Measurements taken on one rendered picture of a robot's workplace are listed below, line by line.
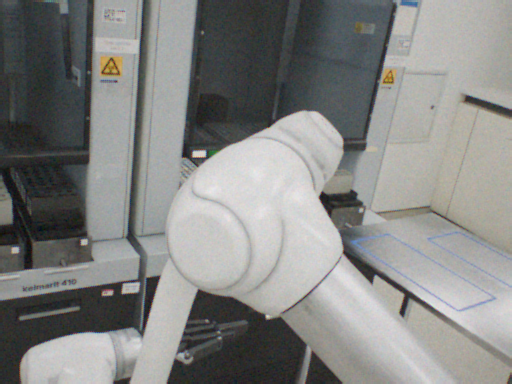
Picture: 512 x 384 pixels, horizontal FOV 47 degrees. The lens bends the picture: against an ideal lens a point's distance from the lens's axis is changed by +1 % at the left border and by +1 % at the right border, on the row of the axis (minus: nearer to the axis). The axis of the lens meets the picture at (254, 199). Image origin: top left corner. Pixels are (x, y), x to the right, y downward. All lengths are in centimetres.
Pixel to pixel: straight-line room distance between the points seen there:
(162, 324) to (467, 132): 315
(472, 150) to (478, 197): 29
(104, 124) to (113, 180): 15
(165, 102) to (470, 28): 260
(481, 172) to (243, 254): 330
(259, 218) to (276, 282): 8
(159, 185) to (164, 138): 13
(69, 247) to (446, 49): 274
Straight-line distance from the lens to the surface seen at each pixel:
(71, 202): 148
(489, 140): 377
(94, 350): 111
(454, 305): 141
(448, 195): 398
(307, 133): 73
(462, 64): 383
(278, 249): 58
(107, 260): 149
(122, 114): 145
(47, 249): 143
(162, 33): 144
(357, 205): 184
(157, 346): 93
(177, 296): 91
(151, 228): 160
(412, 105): 362
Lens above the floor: 148
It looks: 23 degrees down
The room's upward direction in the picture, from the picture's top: 9 degrees clockwise
